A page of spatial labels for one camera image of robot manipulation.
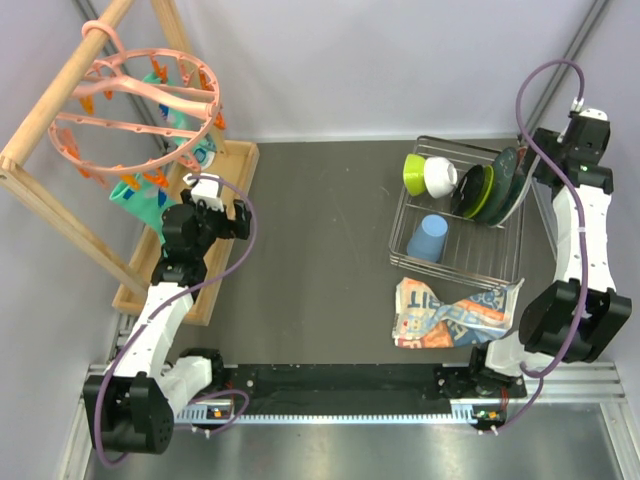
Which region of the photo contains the lime green bowl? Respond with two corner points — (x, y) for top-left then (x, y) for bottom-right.
(402, 153), (426, 197)

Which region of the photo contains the lime green plate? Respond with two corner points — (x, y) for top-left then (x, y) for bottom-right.
(467, 165), (495, 219)

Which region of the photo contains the dark blue speckled plate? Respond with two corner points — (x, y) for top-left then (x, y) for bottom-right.
(474, 147), (519, 226)

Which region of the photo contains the light blue cup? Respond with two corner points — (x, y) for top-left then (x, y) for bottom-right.
(407, 214), (449, 263)

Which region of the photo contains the aluminium frame rail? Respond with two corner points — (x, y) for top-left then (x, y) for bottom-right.
(58, 362), (639, 479)

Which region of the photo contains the teal patterned sock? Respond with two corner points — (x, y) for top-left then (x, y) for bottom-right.
(143, 73), (217, 169)
(109, 174), (176, 244)

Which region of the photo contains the wooden drying stand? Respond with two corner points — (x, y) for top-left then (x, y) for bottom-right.
(0, 0), (227, 298)

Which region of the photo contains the printed dish towel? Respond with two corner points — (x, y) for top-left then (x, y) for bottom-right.
(391, 277), (524, 349)

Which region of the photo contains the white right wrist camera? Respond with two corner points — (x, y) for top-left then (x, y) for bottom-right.
(570, 97), (609, 121)

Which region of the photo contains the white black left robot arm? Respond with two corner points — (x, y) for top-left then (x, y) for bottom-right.
(83, 197), (255, 466)

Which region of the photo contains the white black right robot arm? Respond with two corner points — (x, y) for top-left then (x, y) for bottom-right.
(466, 108), (632, 396)

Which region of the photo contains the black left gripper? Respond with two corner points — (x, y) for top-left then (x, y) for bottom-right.
(182, 189), (251, 257)

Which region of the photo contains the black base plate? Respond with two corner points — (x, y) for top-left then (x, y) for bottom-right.
(204, 364), (526, 416)

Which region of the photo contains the white bowl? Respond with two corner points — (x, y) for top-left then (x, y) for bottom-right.
(423, 157), (458, 199)

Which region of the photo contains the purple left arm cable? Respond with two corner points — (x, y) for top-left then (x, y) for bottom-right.
(97, 173), (258, 467)

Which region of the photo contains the red teal floral plate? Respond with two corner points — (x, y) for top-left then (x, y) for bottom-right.
(497, 146), (531, 226)

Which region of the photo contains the wire dish rack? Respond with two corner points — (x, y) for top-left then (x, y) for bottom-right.
(389, 135), (524, 289)

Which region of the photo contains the wooden tray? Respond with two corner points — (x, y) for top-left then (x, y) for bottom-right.
(129, 141), (259, 326)

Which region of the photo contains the pink round clip hanger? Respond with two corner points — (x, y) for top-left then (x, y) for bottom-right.
(48, 19), (222, 188)

